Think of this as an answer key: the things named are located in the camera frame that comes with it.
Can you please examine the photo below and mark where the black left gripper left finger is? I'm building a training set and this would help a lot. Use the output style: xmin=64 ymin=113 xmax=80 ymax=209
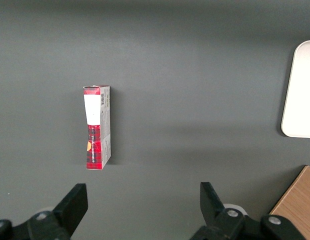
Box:
xmin=0 ymin=183 xmax=89 ymax=240

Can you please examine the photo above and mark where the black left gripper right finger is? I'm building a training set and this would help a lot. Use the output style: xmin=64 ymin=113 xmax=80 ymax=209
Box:
xmin=189 ymin=181 xmax=306 ymax=240

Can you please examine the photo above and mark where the wooden drawer cabinet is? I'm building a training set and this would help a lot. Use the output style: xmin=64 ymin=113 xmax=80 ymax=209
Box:
xmin=269 ymin=164 xmax=310 ymax=240

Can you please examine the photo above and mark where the red plaid shortbread box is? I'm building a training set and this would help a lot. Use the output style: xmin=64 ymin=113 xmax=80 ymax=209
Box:
xmin=82 ymin=84 xmax=112 ymax=171

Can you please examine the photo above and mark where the white rectangular tray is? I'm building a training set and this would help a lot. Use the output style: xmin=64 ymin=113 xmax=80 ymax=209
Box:
xmin=280 ymin=39 xmax=310 ymax=139

